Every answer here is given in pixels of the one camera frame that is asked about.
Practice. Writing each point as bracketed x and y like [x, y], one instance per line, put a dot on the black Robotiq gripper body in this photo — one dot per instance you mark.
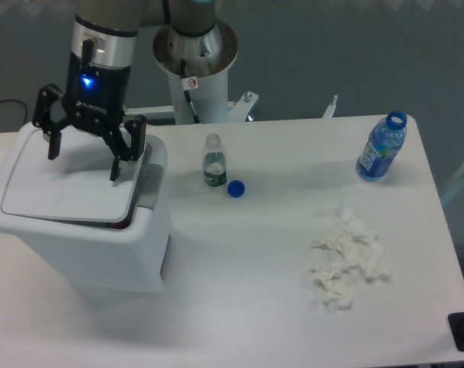
[95, 90]

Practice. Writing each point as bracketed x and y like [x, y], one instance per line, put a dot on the white trash can body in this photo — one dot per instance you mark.
[127, 255]

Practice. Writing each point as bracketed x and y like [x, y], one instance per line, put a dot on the crumpled white tissue lower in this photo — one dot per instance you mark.
[337, 294]

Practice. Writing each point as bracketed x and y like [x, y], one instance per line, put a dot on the white trash can lid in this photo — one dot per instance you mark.
[74, 187]

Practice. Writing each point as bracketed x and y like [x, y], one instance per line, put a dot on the blue bottle cap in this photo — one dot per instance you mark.
[236, 188]

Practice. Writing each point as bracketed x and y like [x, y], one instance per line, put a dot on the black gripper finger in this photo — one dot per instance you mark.
[48, 96]
[112, 136]

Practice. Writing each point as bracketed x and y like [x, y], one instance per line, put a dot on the blue plastic water bottle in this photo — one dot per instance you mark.
[384, 142]

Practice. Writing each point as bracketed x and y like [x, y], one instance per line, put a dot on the crumpled white tissue upper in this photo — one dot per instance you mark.
[357, 246]

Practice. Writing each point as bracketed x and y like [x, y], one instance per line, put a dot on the crumpled white tissue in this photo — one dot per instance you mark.
[337, 294]
[357, 246]

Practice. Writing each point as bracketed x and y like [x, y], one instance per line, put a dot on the small clear green-label bottle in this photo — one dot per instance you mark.
[214, 161]

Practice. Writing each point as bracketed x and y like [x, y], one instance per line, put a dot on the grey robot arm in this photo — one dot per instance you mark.
[117, 24]

